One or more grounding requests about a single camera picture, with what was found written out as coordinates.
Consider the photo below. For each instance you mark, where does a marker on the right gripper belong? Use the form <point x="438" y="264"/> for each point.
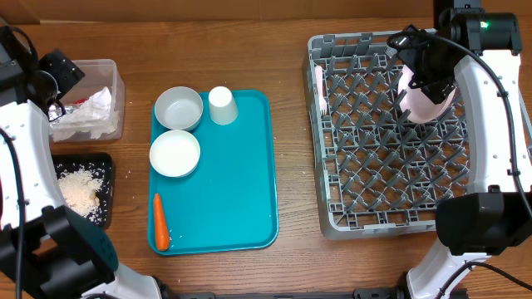
<point x="435" y="83"/>

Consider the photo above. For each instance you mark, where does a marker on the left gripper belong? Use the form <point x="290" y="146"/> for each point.
<point x="65" y="70"/>

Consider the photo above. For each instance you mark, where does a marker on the silver red foil wrapper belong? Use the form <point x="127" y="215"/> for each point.
<point x="72" y="112"/>

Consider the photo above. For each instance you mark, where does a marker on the pink round plate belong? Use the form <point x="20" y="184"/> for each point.
<point x="421" y="108"/>

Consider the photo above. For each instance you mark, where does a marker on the white napkin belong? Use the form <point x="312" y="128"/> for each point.
<point x="100" y="120"/>

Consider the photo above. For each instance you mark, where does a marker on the white plastic fork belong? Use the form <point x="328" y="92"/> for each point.
<point x="323" y="105"/>

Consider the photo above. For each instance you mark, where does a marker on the grey bowl with rice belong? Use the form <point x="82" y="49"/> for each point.
<point x="179" y="108"/>

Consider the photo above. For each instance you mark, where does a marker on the white bowl with peanuts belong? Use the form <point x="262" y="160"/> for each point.
<point x="175" y="153"/>

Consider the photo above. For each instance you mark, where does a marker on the white plastic cup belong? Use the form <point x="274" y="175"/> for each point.
<point x="222" y="106"/>

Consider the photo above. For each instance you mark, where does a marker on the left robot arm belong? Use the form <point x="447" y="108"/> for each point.
<point x="48" y="250"/>

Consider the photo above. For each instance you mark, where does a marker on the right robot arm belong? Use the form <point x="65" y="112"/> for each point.
<point x="476" y="54"/>

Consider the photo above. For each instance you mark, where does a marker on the black plastic waste bin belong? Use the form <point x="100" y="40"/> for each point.
<point x="102" y="166"/>

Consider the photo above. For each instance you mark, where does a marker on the grey dishwasher rack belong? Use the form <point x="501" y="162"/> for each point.
<point x="377" y="174"/>

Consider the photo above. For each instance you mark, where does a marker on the clear plastic storage bin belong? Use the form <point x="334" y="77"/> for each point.
<point x="98" y="74"/>

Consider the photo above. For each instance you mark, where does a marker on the pile of peanuts and rice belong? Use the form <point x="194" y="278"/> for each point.
<point x="79" y="191"/>

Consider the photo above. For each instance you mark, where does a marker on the orange carrot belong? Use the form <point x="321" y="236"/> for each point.
<point x="162" y="237"/>

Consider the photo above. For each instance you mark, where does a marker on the teal serving tray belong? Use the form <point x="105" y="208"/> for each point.
<point x="230" y="201"/>

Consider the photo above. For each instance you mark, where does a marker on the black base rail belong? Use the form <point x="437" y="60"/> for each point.
<point x="360" y="293"/>

